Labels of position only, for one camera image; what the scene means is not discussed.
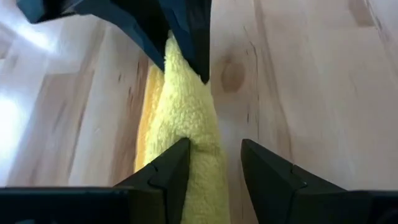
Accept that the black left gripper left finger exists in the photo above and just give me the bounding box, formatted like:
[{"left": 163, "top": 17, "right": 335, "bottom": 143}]
[{"left": 113, "top": 138, "right": 192, "bottom": 224}]

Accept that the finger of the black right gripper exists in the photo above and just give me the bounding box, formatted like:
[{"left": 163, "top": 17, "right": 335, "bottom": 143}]
[
  {"left": 158, "top": 0, "right": 213, "bottom": 85},
  {"left": 16, "top": 0, "right": 171, "bottom": 72}
]

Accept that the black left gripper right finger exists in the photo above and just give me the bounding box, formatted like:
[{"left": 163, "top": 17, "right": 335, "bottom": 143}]
[{"left": 240, "top": 138, "right": 346, "bottom": 224}]

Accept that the yellow microfiber towel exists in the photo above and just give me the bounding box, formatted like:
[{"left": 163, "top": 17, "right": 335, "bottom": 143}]
[{"left": 134, "top": 30, "right": 231, "bottom": 224}]

